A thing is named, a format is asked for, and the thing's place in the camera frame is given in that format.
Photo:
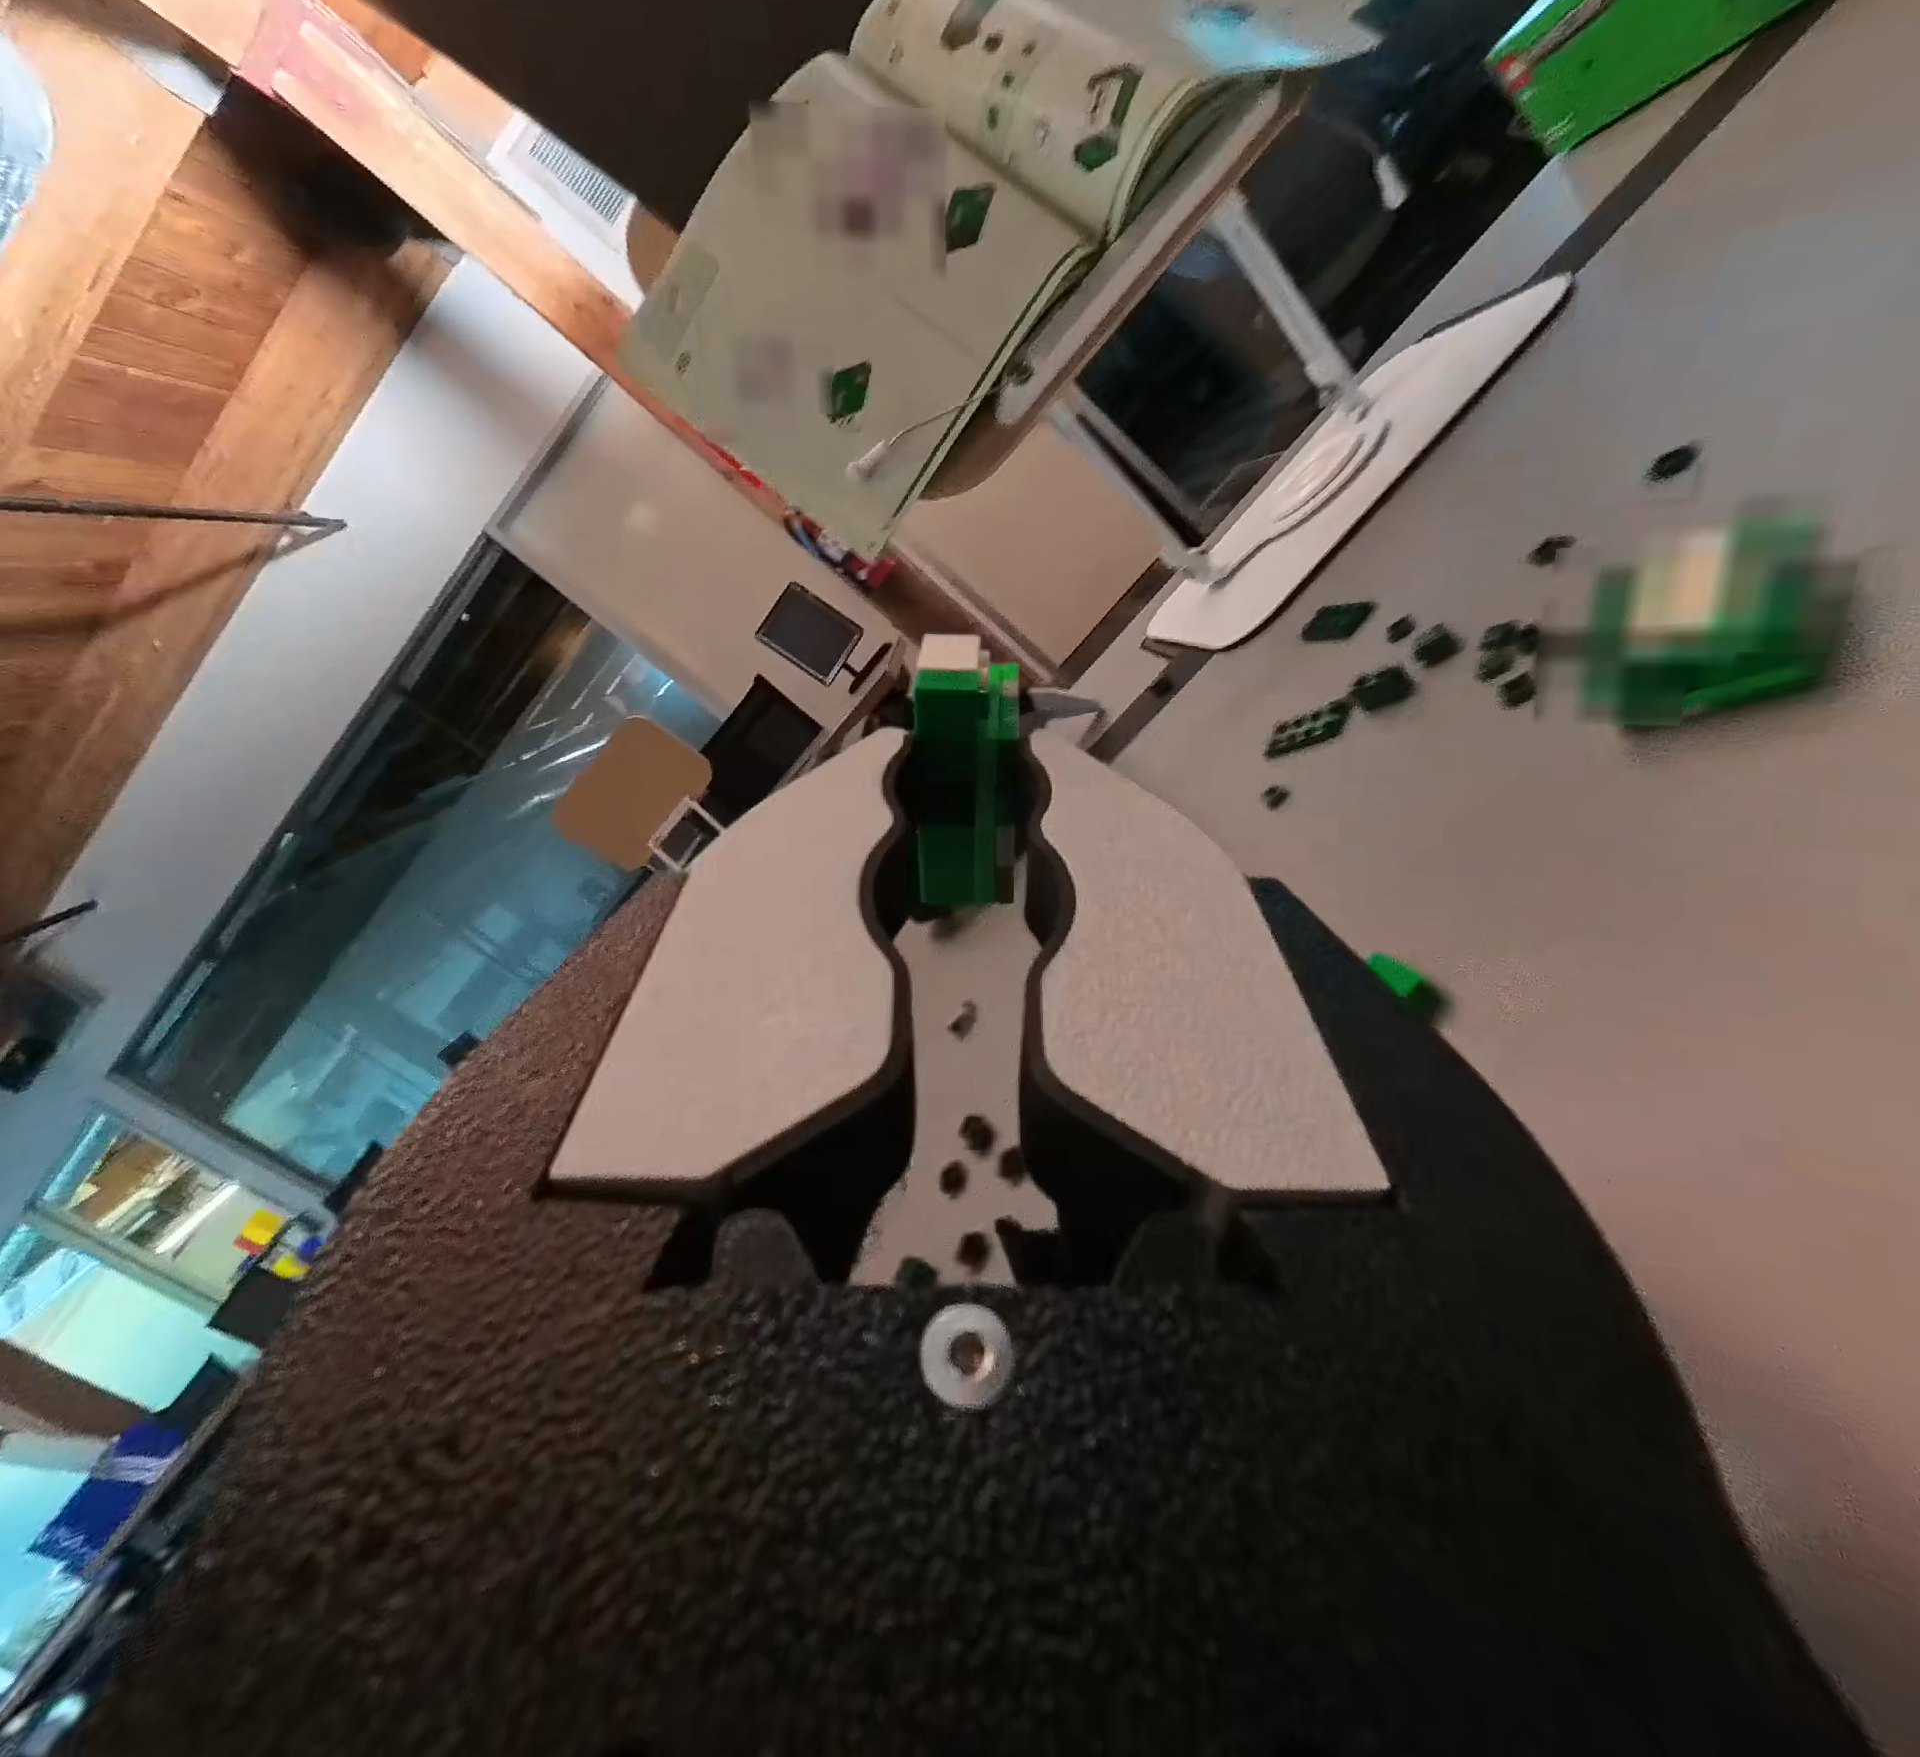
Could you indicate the building instruction booklet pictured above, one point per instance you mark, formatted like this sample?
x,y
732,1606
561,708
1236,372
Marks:
x,y
930,332

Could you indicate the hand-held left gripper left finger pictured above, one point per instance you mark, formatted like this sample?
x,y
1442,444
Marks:
x,y
735,1022

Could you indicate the scattered small green bricks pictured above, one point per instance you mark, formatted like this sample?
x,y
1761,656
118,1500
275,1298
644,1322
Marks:
x,y
1301,733

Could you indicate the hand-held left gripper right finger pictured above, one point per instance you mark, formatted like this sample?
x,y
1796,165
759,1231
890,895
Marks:
x,y
1184,1022

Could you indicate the small grey monitor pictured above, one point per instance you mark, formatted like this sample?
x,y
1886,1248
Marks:
x,y
804,632

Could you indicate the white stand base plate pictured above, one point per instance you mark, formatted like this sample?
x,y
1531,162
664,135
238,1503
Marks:
x,y
1351,483

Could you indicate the single bright green brick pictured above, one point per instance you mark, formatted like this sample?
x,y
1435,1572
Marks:
x,y
1402,977

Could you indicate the small green brick assembly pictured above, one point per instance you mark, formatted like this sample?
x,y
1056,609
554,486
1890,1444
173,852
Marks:
x,y
953,797

